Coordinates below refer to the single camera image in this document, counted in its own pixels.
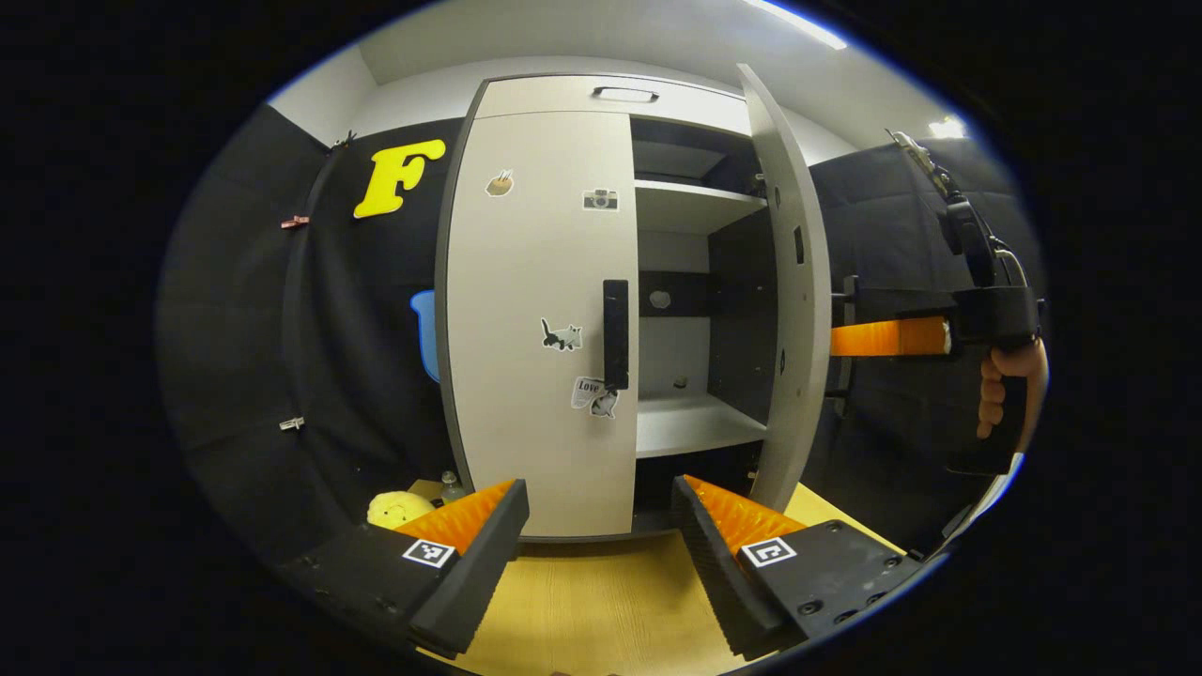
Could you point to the metal door hinge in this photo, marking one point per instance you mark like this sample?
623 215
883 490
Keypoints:
757 184

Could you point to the white cabinet shelf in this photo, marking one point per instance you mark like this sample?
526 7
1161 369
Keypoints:
685 202
695 427

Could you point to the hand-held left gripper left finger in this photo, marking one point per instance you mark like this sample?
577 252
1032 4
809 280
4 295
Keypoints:
484 573

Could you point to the small ceiling light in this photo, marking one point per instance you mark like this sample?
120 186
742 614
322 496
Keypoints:
947 127

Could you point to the pink cloth clip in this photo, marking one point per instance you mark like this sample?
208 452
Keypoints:
294 222

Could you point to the green drink bottle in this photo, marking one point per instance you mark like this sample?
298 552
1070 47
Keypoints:
453 488

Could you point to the black cloth clip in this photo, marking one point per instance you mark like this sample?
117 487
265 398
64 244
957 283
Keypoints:
343 141

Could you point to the cabinet door with camera sticker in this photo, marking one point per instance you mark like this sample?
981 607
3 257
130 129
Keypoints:
526 282

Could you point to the cabinet door with headphone sticker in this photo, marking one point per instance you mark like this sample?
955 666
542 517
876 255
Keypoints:
798 310

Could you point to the black backdrop cloth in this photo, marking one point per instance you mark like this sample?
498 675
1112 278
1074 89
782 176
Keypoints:
892 216
244 329

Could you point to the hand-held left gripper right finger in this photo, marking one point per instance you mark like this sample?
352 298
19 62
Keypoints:
714 573

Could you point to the beige double-door shoe cabinet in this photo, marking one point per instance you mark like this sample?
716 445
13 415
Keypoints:
545 94

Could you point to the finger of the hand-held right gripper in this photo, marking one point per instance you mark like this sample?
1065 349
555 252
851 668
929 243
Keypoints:
906 302
892 338

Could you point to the yellow plush toy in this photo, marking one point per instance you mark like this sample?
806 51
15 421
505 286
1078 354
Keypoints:
396 509

